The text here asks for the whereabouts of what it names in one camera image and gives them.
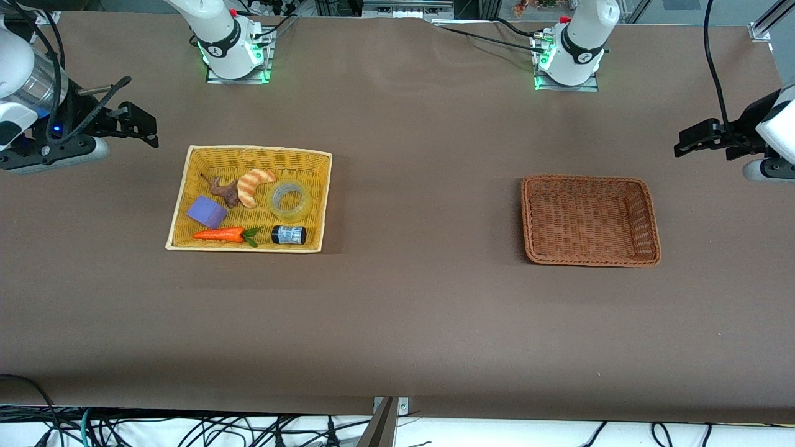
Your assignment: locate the clear tape roll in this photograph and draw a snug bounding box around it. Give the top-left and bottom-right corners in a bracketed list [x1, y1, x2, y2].
[271, 180, 312, 222]

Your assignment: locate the purple foam block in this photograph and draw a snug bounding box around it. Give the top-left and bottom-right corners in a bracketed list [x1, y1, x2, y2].
[186, 196, 229, 229]

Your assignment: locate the aluminium corner extrusion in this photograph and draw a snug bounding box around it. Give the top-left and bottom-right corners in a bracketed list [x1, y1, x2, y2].
[748, 0, 795, 43]

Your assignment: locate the brown toy lion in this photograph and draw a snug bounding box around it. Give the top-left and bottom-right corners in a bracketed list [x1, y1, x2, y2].
[202, 174, 242, 209]

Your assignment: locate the brown wicker basket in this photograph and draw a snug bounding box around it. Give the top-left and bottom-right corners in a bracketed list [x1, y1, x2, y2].
[520, 174, 662, 268]

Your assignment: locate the toy croissant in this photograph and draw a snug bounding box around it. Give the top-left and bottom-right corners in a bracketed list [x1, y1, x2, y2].
[237, 169, 278, 209]

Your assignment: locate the orange toy carrot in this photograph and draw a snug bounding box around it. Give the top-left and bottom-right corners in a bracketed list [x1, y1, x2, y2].
[193, 227, 260, 248]

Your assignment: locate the yellow woven basket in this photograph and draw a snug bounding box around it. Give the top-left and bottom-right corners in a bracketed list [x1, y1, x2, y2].
[165, 145, 333, 254]

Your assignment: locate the small dark can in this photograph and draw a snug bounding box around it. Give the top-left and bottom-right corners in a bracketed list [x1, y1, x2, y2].
[271, 225, 307, 245]

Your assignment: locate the grey background device box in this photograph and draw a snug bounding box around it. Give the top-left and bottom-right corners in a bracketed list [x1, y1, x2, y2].
[362, 0, 454, 19]

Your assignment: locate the brown table cover sheet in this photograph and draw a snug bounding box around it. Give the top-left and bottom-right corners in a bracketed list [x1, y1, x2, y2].
[0, 11, 795, 424]

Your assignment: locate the aluminium profile bar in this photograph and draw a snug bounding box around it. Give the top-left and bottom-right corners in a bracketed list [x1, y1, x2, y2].
[357, 397, 398, 447]

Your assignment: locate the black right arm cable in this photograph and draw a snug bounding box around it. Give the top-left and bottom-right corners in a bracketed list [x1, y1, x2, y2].
[0, 0, 132, 147]

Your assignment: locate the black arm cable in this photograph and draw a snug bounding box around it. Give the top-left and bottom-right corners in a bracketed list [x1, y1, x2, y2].
[703, 0, 734, 128]
[0, 0, 132, 147]

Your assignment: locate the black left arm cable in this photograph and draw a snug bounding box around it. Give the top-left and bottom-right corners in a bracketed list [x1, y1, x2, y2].
[703, 0, 734, 128]

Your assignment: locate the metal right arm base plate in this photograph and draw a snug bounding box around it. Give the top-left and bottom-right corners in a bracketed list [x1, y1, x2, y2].
[205, 25, 275, 84]

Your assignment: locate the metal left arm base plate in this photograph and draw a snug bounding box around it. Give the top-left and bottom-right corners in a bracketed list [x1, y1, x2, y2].
[533, 31, 600, 93]

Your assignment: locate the black base connector cable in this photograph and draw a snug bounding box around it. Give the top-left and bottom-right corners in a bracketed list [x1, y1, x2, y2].
[248, 12, 299, 47]

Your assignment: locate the short black table cable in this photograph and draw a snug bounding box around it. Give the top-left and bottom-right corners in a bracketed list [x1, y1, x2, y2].
[494, 16, 538, 39]

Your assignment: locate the long black table cable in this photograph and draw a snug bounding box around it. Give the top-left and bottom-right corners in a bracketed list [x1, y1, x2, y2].
[435, 24, 547, 50]

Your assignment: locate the black looped floor cable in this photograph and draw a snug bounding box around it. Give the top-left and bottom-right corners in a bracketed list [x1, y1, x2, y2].
[0, 374, 66, 447]

